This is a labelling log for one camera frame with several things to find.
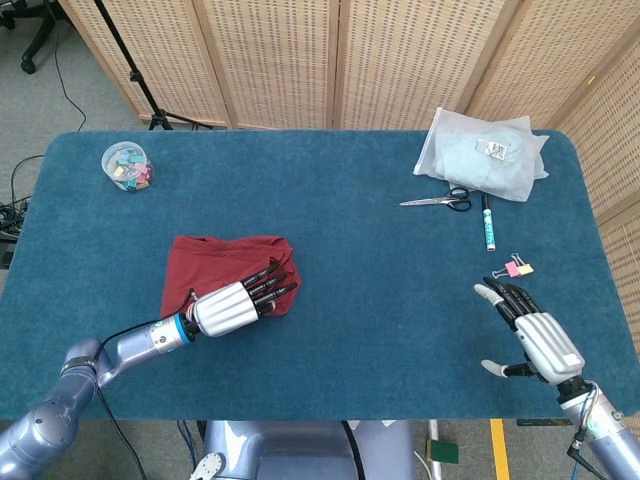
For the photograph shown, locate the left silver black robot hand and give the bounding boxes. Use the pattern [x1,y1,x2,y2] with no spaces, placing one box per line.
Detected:
[192,257,299,339]

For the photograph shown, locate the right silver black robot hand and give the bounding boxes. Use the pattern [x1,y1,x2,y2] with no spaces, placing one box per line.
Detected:
[473,278,586,386]

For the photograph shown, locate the red T-shirt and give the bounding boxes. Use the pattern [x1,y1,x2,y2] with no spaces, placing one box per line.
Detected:
[159,234,305,320]

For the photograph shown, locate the yellow binder clip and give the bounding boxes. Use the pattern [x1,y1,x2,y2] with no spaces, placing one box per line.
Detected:
[509,253,535,278]

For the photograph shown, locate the yellow floor tape strip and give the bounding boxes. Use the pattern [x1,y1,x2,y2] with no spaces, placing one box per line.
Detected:
[489,418,511,480]

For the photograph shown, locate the white marker with black cap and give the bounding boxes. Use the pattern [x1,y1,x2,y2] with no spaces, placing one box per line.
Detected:
[480,193,498,252]

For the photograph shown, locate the white pipe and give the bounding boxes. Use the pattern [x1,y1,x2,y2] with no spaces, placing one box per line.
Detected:
[428,419,442,480]

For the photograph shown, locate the green block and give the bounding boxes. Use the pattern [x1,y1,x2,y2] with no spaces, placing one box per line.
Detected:
[424,439,460,464]

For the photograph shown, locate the blue-grey robot torso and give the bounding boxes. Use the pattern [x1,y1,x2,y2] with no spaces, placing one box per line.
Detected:
[202,419,416,480]

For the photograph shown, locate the blue carpet table cover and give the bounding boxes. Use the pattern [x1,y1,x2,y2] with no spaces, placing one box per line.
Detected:
[0,129,624,421]

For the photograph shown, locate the clear jar of binder clips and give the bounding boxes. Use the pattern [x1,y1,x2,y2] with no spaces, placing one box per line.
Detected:
[101,141,155,193]

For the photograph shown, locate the white plastic bag package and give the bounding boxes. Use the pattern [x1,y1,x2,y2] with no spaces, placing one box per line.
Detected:
[412,106,551,203]

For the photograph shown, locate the black tripod stand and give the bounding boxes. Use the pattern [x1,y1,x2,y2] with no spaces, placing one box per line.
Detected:
[92,0,214,132]

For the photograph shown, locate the black office chair base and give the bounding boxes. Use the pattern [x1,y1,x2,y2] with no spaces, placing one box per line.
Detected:
[0,0,64,75]

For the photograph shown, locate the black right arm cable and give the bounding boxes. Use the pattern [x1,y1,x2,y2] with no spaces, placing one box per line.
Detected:
[564,429,609,480]

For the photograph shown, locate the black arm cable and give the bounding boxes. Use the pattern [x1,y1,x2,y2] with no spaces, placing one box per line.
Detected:
[564,429,609,480]
[94,319,149,480]

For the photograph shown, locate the blue cable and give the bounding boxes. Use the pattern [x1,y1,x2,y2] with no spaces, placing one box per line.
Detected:
[177,419,202,474]

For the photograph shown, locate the white metal bracket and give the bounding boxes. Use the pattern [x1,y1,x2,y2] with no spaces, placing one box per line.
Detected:
[192,452,227,480]

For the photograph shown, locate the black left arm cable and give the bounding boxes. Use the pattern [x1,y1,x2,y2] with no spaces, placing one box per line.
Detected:
[94,319,149,480]

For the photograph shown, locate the black handled scissors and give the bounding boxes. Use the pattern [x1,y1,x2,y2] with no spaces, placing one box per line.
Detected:
[398,186,473,212]

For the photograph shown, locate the black torso cable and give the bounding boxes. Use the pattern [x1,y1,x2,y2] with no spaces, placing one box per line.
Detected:
[341,421,366,480]

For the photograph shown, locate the black cable bundle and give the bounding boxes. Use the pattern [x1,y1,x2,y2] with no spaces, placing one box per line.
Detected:
[0,154,46,236]

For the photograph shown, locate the thin black floor cable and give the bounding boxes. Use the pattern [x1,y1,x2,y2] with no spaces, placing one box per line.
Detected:
[52,24,89,132]

